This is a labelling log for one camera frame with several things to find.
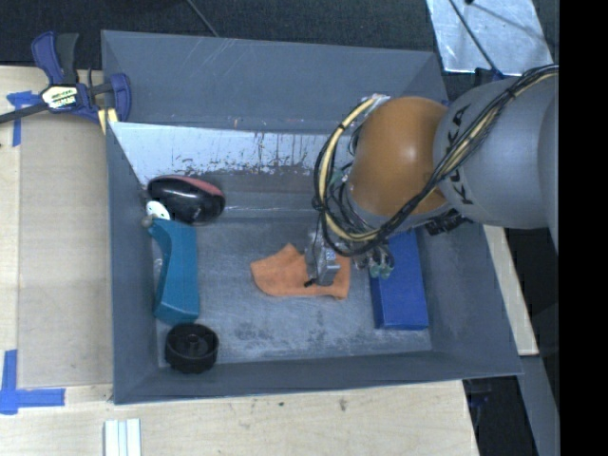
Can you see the black round knob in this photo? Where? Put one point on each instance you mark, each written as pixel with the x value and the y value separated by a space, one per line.
pixel 191 348

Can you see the blue flat block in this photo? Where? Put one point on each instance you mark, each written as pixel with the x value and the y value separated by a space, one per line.
pixel 403 299

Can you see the orange cloth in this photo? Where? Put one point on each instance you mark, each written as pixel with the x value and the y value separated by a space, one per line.
pixel 280 273

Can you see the teal spray bottle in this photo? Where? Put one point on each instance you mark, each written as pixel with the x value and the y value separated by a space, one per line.
pixel 178 273

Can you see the pale wood board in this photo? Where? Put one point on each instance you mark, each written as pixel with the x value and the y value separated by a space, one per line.
pixel 62 254

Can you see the grey metal bin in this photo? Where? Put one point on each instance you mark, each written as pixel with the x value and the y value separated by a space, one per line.
pixel 266 340

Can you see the black and red computer mouse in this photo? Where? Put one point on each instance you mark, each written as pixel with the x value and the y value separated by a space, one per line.
pixel 185 200

